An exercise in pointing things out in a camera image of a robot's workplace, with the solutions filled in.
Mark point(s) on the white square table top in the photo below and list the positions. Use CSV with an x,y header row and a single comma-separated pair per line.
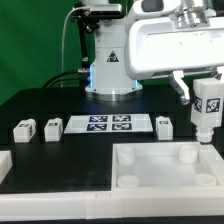
x,y
166,170

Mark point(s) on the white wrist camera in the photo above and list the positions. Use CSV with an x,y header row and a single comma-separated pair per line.
x,y
146,9

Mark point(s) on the white fence rail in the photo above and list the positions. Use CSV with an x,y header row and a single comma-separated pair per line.
x,y
210,149
118,203

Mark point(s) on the white right fence rail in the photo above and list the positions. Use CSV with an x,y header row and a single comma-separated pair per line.
x,y
210,149

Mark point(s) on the white front fence rail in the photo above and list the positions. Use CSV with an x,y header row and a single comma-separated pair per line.
x,y
118,203

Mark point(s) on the white marker plate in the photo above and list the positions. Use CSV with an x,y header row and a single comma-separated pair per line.
x,y
115,123

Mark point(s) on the grey camera on stand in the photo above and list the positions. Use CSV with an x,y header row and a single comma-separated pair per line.
x,y
104,11

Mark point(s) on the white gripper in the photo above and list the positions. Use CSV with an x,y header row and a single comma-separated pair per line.
x,y
156,46

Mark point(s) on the white left fence block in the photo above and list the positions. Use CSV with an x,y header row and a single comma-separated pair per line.
x,y
5,164

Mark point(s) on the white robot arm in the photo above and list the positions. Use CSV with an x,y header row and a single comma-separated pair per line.
x,y
108,76

